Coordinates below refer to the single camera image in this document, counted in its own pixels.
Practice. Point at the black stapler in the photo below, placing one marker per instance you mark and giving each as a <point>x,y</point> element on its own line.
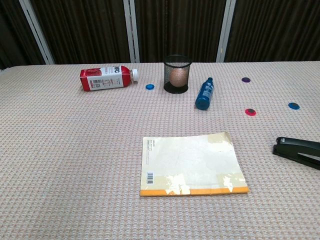
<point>290,147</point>

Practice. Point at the yellow white booklet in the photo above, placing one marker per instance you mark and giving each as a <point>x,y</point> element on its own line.
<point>192,162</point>

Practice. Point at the plain blue round magnet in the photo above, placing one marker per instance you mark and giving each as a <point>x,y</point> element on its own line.
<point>150,86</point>

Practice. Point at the black mesh pen holder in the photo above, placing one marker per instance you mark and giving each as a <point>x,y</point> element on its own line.
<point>176,88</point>

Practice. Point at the blue spray bottle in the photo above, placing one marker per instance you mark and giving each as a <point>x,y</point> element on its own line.
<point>205,95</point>

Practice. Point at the red juice bottle white cap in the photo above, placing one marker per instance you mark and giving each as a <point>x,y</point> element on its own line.
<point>105,78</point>

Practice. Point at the pink woven tablecloth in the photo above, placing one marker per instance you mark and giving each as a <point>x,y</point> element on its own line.
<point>75,150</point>

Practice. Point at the pink round magnet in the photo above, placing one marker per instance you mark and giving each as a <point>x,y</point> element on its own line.
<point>250,112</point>

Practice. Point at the dark ribbed partition panel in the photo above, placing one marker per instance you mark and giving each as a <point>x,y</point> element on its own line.
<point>275,30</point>
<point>180,27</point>
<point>12,32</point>
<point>82,30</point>

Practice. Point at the purple round magnet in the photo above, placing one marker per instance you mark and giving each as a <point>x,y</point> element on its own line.
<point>246,80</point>

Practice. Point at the blue magnet with dark centre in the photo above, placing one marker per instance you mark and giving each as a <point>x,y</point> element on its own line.
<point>294,106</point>

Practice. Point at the grey partition frame post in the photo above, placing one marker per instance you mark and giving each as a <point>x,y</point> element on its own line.
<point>131,32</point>
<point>37,32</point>
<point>225,32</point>

